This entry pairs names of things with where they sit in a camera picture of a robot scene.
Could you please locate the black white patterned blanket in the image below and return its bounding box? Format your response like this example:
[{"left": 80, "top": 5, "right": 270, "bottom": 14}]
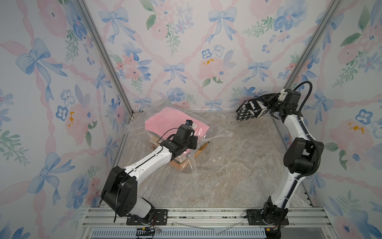
[{"left": 236, "top": 93, "right": 280, "bottom": 121}]

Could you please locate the pink fluffy blanket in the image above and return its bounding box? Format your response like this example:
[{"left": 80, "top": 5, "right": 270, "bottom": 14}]
[{"left": 142, "top": 107, "right": 213, "bottom": 144}]

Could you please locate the clear plastic vacuum bag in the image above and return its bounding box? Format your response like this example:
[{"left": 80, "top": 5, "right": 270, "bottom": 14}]
[{"left": 126, "top": 100, "right": 233, "bottom": 174}]

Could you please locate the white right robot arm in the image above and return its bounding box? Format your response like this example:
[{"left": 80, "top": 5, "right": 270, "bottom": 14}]
[{"left": 262, "top": 89, "right": 324, "bottom": 225}]

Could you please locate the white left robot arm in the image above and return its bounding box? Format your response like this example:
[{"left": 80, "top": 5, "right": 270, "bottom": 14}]
[{"left": 100, "top": 120, "right": 198, "bottom": 224}]

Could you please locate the orange cream striped blanket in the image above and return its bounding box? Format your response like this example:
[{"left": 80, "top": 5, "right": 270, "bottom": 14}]
[{"left": 147, "top": 132, "right": 209, "bottom": 172}]

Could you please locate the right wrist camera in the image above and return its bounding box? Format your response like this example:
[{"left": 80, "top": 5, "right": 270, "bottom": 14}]
[{"left": 278, "top": 89, "right": 289, "bottom": 102}]

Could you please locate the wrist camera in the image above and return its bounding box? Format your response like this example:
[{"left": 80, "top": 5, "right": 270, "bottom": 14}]
[
  {"left": 278, "top": 89, "right": 289, "bottom": 102},
  {"left": 185, "top": 119, "right": 194, "bottom": 128}
]

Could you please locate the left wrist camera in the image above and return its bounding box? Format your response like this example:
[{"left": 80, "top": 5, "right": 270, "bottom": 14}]
[{"left": 185, "top": 119, "right": 194, "bottom": 128}]

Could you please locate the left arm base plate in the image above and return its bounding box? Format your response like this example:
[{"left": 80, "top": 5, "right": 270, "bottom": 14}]
[{"left": 126, "top": 209, "right": 169, "bottom": 226}]

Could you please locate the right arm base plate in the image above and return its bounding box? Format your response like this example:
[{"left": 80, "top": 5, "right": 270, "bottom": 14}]
[{"left": 244, "top": 208, "right": 282, "bottom": 227}]

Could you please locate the right aluminium corner post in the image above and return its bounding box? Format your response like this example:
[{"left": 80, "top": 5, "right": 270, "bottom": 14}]
[{"left": 283, "top": 0, "right": 342, "bottom": 88}]

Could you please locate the aluminium corner post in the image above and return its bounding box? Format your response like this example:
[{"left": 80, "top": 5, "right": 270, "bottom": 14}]
[
  {"left": 74, "top": 0, "right": 133, "bottom": 117},
  {"left": 283, "top": 0, "right": 342, "bottom": 88}
]

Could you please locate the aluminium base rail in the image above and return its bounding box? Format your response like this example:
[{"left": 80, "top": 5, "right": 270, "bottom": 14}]
[{"left": 77, "top": 207, "right": 339, "bottom": 239}]

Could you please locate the left aluminium corner post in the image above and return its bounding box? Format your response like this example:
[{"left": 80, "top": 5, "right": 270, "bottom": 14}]
[{"left": 74, "top": 0, "right": 133, "bottom": 117}]

